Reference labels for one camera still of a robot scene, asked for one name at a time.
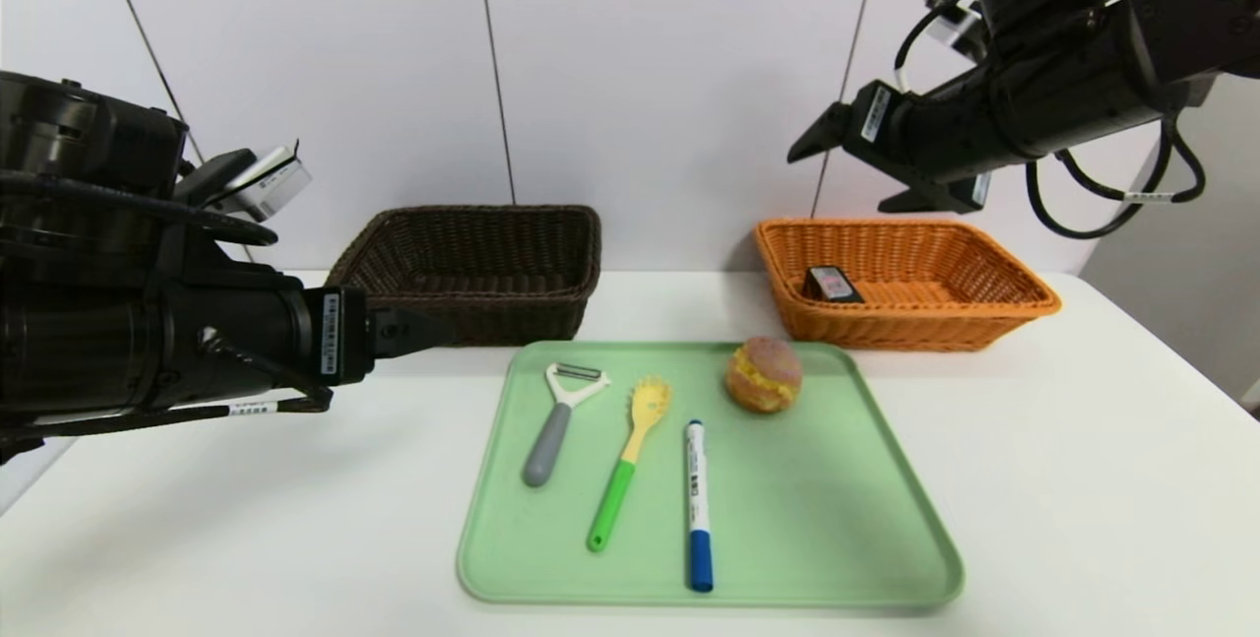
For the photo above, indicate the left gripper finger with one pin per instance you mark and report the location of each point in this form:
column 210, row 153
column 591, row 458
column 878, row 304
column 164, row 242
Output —
column 404, row 332

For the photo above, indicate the pink yellow bun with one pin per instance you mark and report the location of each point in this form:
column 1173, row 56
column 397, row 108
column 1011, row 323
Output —
column 763, row 376

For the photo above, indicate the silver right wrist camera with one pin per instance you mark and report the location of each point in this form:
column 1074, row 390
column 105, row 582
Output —
column 957, row 31

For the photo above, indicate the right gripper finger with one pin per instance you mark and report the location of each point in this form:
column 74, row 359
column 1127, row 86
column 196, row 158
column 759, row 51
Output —
column 925, row 201
column 825, row 135

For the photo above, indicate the dark brown wicker basket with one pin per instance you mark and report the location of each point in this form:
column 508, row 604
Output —
column 512, row 253

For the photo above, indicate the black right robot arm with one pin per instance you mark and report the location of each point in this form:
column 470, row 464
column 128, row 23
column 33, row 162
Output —
column 1102, row 56

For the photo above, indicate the orange wicker basket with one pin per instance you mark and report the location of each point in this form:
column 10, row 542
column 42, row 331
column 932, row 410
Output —
column 935, row 327

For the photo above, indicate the light green plastic tray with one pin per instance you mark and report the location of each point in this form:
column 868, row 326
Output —
column 807, row 519

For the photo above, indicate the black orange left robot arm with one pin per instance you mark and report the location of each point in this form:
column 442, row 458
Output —
column 98, row 322

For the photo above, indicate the black strawberry gum box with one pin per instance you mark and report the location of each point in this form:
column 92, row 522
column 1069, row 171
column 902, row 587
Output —
column 833, row 285

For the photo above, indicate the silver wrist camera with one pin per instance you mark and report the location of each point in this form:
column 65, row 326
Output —
column 957, row 31
column 271, row 186

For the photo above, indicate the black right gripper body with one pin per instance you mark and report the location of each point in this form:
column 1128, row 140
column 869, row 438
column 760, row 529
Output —
column 872, row 118

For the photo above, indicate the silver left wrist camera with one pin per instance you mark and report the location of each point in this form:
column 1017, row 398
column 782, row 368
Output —
column 271, row 186

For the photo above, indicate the white marker blue cap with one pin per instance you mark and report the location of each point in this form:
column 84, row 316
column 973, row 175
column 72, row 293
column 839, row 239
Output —
column 698, row 489

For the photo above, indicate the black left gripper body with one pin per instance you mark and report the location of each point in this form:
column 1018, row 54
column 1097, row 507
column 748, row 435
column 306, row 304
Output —
column 335, row 334

